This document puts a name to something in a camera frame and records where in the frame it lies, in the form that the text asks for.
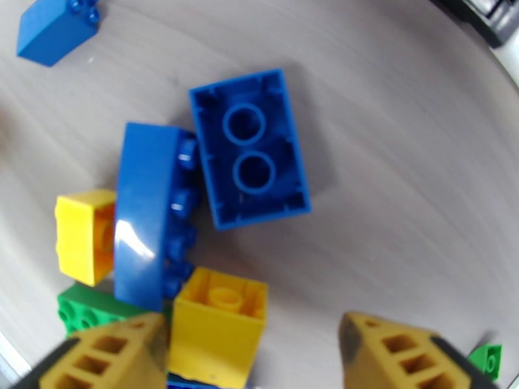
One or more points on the small blue lego brick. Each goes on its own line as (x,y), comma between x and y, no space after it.
(52,31)

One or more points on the black plastic bin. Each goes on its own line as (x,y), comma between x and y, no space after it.
(466,7)

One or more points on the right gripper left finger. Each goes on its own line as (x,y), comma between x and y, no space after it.
(138,339)

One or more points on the long blue lego brick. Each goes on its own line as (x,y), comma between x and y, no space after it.
(138,197)

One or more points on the small yellow lego brick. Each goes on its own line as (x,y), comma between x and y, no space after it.
(211,343)
(77,238)

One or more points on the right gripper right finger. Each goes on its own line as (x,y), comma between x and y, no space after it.
(367,359)

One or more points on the small green lego brick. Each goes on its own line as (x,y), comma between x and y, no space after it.
(486,359)

